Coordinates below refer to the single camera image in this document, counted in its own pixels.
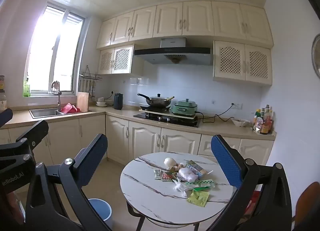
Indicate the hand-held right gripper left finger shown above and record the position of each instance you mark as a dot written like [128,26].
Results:
[96,155]

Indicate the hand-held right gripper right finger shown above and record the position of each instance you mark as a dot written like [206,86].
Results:
[225,160]

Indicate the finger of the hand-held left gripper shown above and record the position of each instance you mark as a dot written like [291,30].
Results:
[33,130]
[6,117]

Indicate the white green snack bag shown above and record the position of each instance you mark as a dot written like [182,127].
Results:
[200,184]

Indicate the large ginger root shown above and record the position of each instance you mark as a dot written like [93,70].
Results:
[178,167]

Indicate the blue trash bin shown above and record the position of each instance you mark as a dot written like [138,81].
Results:
[102,213]

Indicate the steel kitchen sink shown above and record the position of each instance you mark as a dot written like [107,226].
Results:
[45,112]

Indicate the green bottle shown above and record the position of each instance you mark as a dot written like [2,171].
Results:
[26,90]

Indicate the yellow label sauce bottle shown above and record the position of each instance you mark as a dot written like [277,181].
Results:
[2,82]

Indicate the clear plastic bag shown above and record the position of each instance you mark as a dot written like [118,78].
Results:
[187,174]

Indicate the red dish basin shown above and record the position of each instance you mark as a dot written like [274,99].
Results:
[68,108]

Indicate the white ceramic bowl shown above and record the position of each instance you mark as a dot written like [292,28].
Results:
[240,122]

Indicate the metal kitchen faucet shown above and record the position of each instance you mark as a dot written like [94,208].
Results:
[59,95]

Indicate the green yellow packet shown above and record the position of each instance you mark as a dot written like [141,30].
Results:
[198,198]

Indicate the crumpled white wrapper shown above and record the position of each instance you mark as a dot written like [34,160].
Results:
[180,186]

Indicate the cream lower cabinets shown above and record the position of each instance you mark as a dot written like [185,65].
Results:
[145,138]

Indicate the cream cabinets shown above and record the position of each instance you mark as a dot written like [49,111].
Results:
[145,138]
[195,18]

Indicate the cluster of condiment bottles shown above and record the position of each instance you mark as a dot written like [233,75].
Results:
[262,123]

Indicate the stack of white bowls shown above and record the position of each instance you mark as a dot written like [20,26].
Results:
[101,102]

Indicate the wooden cutting board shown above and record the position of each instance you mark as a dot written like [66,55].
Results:
[82,102]

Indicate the white round bun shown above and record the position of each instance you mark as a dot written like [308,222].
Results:
[168,162]

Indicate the black electric kettle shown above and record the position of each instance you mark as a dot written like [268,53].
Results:
[118,101]

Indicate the small silver sachet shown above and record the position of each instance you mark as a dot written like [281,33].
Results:
[157,174]

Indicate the green electric cooking pot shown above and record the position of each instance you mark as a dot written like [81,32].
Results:
[185,107]

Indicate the round marble table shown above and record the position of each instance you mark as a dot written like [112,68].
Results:
[150,196]

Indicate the white board under cookers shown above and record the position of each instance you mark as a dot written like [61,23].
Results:
[172,115]

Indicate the black gas stove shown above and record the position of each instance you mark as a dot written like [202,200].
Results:
[165,120]

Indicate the black wok with lid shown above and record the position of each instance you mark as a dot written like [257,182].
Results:
[156,100]

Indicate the kitchen window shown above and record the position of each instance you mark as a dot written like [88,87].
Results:
[50,45]

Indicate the brown chair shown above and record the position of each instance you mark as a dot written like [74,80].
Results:
[310,196]

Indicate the small cream lattice cabinet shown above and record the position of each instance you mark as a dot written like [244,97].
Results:
[120,59]

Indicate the wide cream lattice cabinet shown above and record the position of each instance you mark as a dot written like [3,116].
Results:
[240,60]

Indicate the black range hood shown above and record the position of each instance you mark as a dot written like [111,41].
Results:
[172,54]

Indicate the cream upper cabinets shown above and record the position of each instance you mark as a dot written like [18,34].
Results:
[195,18]

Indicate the white wall socket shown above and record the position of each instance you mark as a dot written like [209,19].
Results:
[236,106]

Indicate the wall utensil rack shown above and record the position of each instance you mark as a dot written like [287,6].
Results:
[88,78]

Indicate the round wall clock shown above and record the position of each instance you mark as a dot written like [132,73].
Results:
[316,55]

